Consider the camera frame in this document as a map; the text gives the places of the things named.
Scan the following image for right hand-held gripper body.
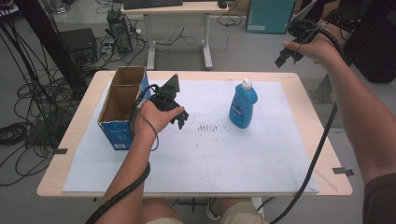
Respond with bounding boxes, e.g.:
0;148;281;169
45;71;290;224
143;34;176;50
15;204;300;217
286;20;325;44

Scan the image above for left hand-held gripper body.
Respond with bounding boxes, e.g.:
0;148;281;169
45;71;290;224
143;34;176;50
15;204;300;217
149;73;181;113

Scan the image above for blue cardboard box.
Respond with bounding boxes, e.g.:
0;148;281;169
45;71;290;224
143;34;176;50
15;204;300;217
97;65;152;151

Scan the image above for blue bottle with white cap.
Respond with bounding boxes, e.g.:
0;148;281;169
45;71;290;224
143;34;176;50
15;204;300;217
228;77;259;130

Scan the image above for person's right hand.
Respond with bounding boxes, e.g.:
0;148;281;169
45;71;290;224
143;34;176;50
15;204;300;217
282;19;347;72

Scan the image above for person's left hand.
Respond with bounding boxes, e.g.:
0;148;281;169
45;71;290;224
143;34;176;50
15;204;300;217
134;100;185;139

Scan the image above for teal cabinet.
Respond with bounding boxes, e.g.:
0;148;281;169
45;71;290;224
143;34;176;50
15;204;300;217
246;0;297;35

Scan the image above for white foam board mat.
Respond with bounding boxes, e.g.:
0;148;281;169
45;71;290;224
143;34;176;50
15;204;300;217
62;78;320;194

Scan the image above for dark floor mat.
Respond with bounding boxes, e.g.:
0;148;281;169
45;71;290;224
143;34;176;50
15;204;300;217
302;77;344;129

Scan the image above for black metal stand with base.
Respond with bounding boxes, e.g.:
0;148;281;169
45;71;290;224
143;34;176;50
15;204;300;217
311;0;396;105

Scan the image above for black computer tower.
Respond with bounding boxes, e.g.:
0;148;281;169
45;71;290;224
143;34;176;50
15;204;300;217
106;8;134;54

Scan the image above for large black case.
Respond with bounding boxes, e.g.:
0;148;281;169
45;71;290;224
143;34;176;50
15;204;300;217
353;18;396;84

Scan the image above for light wooden table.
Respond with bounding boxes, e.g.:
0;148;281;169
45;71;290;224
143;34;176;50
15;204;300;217
36;70;353;199

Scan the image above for white-legged wooden desk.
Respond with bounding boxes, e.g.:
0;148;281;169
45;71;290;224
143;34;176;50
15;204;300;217
120;0;230;71

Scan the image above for person's left leg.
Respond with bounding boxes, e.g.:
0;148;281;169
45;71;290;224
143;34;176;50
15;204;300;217
141;198;185;224

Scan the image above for person's leg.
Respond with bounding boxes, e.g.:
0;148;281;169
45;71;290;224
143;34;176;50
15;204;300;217
141;198;185;224
211;198;270;224

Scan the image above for black keyboard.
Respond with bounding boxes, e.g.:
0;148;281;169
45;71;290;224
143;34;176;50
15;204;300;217
122;0;184;10

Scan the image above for person's right leg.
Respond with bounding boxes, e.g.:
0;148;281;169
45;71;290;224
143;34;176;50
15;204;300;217
211;198;270;224

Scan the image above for white shoe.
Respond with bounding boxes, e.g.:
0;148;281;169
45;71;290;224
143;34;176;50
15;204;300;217
205;198;222;222

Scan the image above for black equipment box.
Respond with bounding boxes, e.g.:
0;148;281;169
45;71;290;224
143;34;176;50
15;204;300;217
59;27;98;63

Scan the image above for beige shorts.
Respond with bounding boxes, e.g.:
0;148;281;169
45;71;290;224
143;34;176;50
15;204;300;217
146;202;270;224

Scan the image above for thin cable on floor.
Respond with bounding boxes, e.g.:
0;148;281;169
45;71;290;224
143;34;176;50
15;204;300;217
155;26;199;46

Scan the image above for black cable under desk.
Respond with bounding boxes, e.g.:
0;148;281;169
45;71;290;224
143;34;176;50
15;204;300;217
216;6;244;27

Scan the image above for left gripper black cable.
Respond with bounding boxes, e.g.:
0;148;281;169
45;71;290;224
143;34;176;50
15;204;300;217
84;83;160;224

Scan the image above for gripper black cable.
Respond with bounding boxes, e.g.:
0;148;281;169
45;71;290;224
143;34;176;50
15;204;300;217
84;83;160;224
269;20;348;224

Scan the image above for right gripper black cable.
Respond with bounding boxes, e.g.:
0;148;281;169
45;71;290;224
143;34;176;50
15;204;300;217
269;20;348;224

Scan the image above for black metal stand post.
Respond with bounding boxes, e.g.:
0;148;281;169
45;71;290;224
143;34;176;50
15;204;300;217
13;0;88;94

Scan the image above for bundle of black floor cables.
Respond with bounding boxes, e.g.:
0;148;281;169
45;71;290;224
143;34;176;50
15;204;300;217
0;18;78;188

